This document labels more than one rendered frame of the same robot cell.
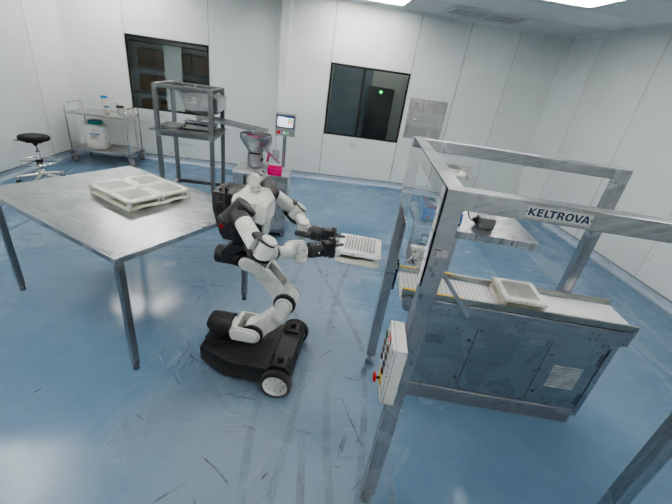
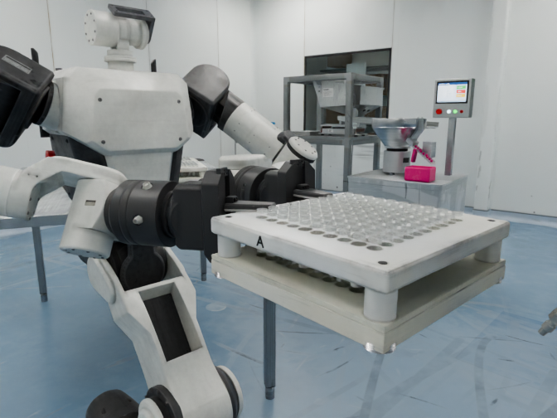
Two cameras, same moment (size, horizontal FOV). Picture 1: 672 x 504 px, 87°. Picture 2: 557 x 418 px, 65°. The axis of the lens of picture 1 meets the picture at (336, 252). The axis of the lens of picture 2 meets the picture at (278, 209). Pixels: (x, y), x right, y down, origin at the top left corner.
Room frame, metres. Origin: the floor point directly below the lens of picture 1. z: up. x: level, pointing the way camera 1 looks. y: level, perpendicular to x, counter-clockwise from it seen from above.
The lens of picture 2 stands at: (1.43, -0.40, 1.15)
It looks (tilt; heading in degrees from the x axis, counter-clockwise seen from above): 12 degrees down; 44
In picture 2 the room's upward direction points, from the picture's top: straight up
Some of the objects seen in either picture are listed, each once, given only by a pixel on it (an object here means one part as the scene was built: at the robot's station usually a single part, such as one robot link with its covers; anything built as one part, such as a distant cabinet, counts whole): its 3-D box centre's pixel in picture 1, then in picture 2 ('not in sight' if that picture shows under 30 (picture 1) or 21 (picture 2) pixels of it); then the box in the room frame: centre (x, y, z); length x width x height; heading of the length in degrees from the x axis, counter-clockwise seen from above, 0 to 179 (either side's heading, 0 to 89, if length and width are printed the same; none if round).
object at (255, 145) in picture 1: (261, 151); (406, 146); (4.19, 1.04, 0.95); 0.49 x 0.36 x 0.37; 96
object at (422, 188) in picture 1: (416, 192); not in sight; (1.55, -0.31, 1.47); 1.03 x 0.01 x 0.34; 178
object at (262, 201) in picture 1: (244, 212); (114, 135); (1.89, 0.55, 1.11); 0.34 x 0.30 x 0.36; 176
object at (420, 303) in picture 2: (358, 253); (355, 266); (1.85, -0.13, 0.98); 0.24 x 0.24 x 0.02; 86
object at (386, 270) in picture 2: (359, 246); (358, 226); (1.85, -0.13, 1.03); 0.25 x 0.24 x 0.02; 176
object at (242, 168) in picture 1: (262, 198); (404, 230); (4.15, 0.99, 0.38); 0.63 x 0.57 x 0.76; 96
